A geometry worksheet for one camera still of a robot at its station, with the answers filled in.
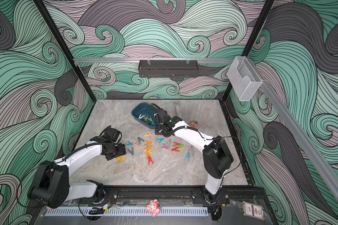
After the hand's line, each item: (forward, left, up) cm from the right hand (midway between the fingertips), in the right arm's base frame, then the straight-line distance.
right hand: (157, 131), depth 86 cm
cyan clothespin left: (-3, +19, -11) cm, 23 cm away
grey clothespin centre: (-1, -8, -12) cm, 14 cm away
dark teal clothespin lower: (-8, +17, -12) cm, 22 cm away
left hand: (-10, +23, -9) cm, 26 cm away
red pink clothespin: (-7, -12, -12) cm, 18 cm away
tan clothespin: (+5, +7, -11) cm, 14 cm away
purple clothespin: (-4, -5, -12) cm, 14 cm away
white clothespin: (+20, +14, -11) cm, 27 cm away
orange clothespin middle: (-7, +7, -12) cm, 15 cm away
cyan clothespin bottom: (+14, +4, -11) cm, 19 cm away
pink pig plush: (-39, +1, -8) cm, 39 cm away
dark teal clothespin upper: (+1, +13, -11) cm, 17 cm away
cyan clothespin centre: (0, -2, -12) cm, 12 cm away
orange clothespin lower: (-11, +6, -12) cm, 17 cm away
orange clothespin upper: (-2, +7, -12) cm, 14 cm away
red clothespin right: (-3, -13, -12) cm, 17 cm away
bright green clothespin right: (-4, -15, -12) cm, 20 cm away
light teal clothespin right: (-11, -20, -12) cm, 26 cm away
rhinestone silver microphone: (+26, -15, -10) cm, 32 cm away
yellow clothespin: (-13, +23, -10) cm, 28 cm away
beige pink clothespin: (-3, +15, -11) cm, 18 cm away
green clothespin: (+19, +10, -11) cm, 24 cm away
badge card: (-40, -48, -11) cm, 64 cm away
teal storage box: (+25, +13, -12) cm, 30 cm away
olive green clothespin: (+18, +7, -12) cm, 23 cm away
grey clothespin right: (-7, -22, -12) cm, 26 cm away
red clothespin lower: (-14, +5, -12) cm, 19 cm away
